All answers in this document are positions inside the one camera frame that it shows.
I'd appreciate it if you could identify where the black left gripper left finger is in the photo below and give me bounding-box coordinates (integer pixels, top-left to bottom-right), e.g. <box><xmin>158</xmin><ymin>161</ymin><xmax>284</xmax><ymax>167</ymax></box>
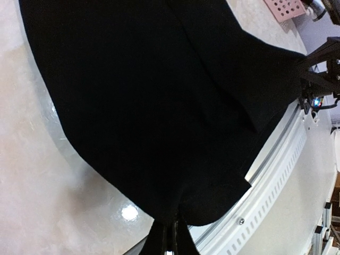
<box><xmin>140</xmin><ymin>220</ymin><xmax>173</xmax><ymax>255</ymax></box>

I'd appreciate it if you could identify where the black t-shirt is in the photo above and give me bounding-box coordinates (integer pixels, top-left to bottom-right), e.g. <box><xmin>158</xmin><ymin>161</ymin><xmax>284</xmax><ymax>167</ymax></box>
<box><xmin>19</xmin><ymin>1</ymin><xmax>305</xmax><ymax>226</ymax></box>

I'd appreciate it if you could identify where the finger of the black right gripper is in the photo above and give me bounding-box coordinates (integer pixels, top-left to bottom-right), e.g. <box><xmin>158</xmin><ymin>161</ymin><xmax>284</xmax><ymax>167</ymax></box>
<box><xmin>298</xmin><ymin>37</ymin><xmax>339</xmax><ymax>66</ymax></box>
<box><xmin>301</xmin><ymin>72</ymin><xmax>339</xmax><ymax>96</ymax></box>

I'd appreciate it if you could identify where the front aluminium rail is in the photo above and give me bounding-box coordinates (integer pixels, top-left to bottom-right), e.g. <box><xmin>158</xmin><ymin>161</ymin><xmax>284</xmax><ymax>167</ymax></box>
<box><xmin>190</xmin><ymin>103</ymin><xmax>307</xmax><ymax>254</ymax></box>

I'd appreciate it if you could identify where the pink plastic laundry basket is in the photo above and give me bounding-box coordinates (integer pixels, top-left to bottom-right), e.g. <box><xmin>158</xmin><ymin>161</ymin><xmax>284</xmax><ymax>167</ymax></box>
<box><xmin>263</xmin><ymin>0</ymin><xmax>306</xmax><ymax>22</ymax></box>

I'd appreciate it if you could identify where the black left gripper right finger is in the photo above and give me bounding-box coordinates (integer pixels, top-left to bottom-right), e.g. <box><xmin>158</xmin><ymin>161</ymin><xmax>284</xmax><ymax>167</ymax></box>
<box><xmin>174</xmin><ymin>215</ymin><xmax>199</xmax><ymax>255</ymax></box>

